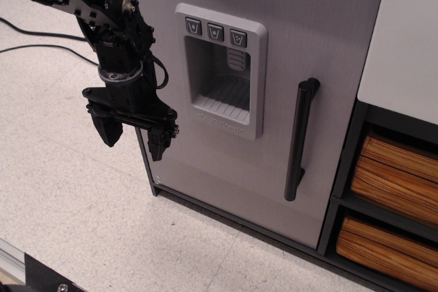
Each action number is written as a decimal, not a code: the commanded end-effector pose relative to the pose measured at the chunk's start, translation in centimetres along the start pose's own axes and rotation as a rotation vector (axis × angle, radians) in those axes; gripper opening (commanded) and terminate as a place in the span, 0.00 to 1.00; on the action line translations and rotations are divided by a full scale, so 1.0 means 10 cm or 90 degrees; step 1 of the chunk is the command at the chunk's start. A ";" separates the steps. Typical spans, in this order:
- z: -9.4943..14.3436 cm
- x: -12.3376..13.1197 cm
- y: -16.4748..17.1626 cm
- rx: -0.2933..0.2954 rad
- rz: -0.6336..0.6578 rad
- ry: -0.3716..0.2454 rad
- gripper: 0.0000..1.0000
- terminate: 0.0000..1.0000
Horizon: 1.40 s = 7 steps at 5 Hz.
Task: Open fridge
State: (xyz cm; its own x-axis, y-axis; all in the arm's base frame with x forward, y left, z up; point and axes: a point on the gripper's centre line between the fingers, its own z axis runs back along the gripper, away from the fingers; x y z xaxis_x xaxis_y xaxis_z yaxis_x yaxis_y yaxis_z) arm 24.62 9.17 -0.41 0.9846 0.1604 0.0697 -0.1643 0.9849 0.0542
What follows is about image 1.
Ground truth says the woven wood basket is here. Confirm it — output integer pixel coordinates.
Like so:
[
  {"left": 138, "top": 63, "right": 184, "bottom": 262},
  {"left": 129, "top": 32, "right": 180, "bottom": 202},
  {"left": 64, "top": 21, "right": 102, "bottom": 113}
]
[
  {"left": 351, "top": 134, "right": 437, "bottom": 226},
  {"left": 336, "top": 217, "right": 437, "bottom": 291}
]

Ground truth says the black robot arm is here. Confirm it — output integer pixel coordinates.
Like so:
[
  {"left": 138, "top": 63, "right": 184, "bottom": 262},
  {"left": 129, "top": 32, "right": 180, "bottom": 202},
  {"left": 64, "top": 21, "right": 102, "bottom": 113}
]
[{"left": 31, "top": 0, "right": 179, "bottom": 161}]

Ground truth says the silver aluminium rail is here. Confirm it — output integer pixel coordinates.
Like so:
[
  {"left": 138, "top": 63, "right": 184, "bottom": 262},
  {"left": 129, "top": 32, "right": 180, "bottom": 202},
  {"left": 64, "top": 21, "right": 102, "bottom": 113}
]
[{"left": 1, "top": 239, "right": 25, "bottom": 282}]

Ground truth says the black floor cable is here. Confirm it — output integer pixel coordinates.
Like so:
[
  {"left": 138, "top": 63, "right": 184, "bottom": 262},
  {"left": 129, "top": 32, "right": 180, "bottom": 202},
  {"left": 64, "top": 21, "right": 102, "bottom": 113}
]
[
  {"left": 0, "top": 44, "right": 99, "bottom": 66},
  {"left": 0, "top": 17, "right": 88, "bottom": 42}
]

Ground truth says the upper woven wood basket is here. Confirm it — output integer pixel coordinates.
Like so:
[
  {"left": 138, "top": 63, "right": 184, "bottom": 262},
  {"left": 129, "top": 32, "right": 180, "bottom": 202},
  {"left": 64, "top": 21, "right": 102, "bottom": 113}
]
[{"left": 351, "top": 134, "right": 437, "bottom": 226}]

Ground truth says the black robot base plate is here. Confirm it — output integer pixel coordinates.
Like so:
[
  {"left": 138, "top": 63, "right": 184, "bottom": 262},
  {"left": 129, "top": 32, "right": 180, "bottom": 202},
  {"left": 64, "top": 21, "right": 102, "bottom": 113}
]
[{"left": 25, "top": 254, "right": 86, "bottom": 292}]

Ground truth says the black fridge door handle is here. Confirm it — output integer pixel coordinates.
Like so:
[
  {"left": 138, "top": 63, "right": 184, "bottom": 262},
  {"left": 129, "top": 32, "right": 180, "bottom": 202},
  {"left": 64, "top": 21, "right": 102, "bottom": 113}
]
[{"left": 284, "top": 78, "right": 320, "bottom": 202}]

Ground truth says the dark grey cabinet frame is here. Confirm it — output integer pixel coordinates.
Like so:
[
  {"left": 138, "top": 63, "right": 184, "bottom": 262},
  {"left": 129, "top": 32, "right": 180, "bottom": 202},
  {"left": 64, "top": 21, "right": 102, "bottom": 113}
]
[{"left": 150, "top": 103, "right": 437, "bottom": 291}]

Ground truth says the grey ice water dispenser panel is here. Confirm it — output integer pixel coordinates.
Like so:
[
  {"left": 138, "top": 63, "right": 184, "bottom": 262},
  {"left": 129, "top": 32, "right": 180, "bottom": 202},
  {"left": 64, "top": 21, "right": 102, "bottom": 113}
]
[{"left": 175, "top": 3, "right": 268, "bottom": 140}]

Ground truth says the upper black floor cable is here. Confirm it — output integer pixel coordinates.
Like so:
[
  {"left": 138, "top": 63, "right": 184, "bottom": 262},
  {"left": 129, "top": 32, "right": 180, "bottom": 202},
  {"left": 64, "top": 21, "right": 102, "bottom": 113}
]
[{"left": 0, "top": 17, "right": 88, "bottom": 42}]

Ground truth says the grey toy fridge door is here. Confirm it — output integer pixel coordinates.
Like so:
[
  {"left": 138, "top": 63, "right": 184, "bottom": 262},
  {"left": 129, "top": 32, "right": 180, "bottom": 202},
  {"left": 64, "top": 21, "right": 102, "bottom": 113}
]
[{"left": 137, "top": 0, "right": 381, "bottom": 249}]

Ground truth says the lower black floor cable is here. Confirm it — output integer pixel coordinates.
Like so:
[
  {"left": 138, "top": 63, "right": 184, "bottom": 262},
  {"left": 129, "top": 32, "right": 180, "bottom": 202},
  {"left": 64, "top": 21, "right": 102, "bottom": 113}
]
[{"left": 0, "top": 44, "right": 99, "bottom": 66}]

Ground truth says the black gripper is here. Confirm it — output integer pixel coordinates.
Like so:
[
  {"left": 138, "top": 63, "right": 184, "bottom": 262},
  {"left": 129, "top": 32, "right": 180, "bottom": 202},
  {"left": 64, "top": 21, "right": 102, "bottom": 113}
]
[{"left": 82, "top": 77, "right": 178, "bottom": 161}]

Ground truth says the white sink front panel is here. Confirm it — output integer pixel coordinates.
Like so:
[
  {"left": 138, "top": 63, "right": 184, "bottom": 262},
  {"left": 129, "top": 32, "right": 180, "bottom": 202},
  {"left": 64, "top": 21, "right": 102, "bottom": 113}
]
[{"left": 357, "top": 0, "right": 437, "bottom": 124}]

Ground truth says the lower woven wood basket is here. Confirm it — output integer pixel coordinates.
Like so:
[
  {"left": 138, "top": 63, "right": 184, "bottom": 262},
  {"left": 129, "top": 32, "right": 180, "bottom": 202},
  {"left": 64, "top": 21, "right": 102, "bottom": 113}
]
[{"left": 336, "top": 217, "right": 437, "bottom": 291}]

